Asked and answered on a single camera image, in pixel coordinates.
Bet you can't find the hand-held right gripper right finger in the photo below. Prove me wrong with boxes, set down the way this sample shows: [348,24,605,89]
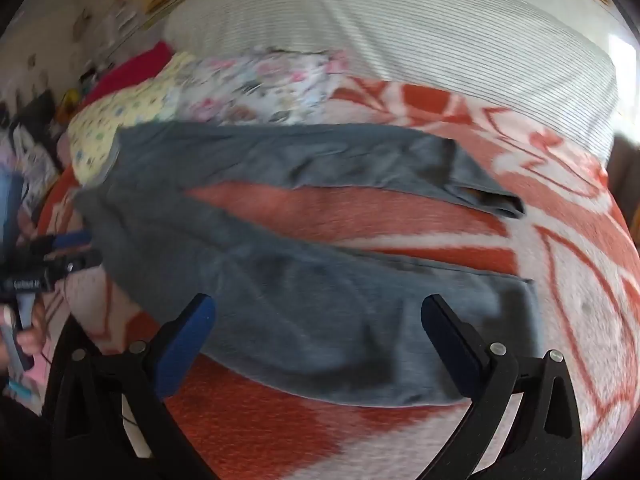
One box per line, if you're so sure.
[420,294,583,480]

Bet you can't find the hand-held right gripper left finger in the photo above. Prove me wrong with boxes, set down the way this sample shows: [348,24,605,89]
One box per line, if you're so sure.
[42,292,218,480]

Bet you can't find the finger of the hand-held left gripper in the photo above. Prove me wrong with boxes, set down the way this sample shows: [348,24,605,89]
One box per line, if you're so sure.
[47,252,102,275]
[30,230,96,256]

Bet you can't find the grey pants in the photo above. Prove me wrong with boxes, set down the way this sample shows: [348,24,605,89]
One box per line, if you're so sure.
[75,122,543,408]

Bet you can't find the person's left hand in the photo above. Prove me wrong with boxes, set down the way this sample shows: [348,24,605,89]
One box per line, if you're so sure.
[0,310,45,372]

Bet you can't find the yellow bear-print cloth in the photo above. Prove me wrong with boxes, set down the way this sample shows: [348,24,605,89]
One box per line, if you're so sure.
[67,52,201,186]

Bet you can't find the orange and white blanket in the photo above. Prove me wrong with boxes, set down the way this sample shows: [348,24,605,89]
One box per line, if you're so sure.
[37,77,633,480]

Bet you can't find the red cloth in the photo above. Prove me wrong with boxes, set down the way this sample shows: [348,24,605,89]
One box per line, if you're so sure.
[82,40,176,108]

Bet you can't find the floral printed cloth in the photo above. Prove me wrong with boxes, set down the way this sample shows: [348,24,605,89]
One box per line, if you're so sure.
[177,45,351,126]

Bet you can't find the brown furniture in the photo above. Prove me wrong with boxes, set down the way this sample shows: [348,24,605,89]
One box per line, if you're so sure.
[607,135,640,221]

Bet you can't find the white striped sheet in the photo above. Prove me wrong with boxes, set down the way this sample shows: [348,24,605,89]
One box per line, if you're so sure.
[165,0,618,161]

